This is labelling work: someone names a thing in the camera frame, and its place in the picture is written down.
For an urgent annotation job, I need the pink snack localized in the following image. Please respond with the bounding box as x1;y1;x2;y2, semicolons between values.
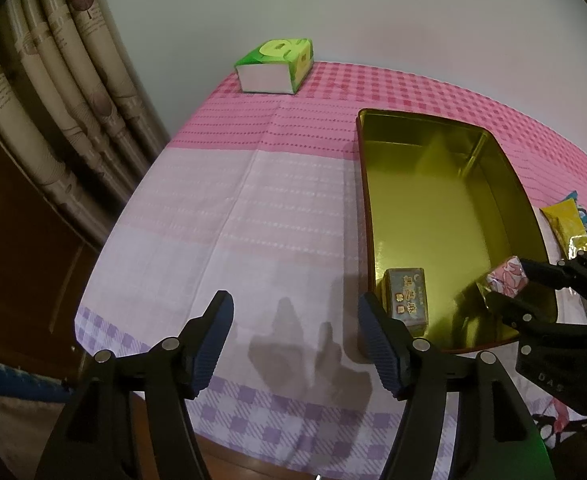
476;255;529;306

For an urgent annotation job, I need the beige patterned curtain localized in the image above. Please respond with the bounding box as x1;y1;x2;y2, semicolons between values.
0;0;172;251

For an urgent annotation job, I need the gold tin box red outside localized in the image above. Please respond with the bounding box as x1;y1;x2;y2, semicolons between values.
356;108;549;353

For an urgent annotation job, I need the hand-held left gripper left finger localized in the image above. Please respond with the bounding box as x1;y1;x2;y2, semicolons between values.
34;290;234;480

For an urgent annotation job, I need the pink checked tablecloth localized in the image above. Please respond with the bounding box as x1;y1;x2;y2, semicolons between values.
74;60;587;476

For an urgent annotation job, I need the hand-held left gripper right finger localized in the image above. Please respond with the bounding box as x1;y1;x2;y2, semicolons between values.
357;291;557;480

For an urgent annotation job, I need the green tissue pack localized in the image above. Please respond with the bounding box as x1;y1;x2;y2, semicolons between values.
234;37;315;96

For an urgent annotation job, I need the brown wooden cabinet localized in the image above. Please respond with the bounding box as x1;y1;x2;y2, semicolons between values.
0;110;99;391

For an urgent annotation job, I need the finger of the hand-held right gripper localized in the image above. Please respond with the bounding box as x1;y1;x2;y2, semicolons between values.
518;250;587;294
484;291;587;339

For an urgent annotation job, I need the small grey-blue snack box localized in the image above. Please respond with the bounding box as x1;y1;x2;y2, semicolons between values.
383;267;429;336

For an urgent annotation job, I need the blue fabric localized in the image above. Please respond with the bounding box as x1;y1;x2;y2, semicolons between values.
0;355;74;403

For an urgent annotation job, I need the yellow snack packet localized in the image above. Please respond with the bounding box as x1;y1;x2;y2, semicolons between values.
541;192;587;257

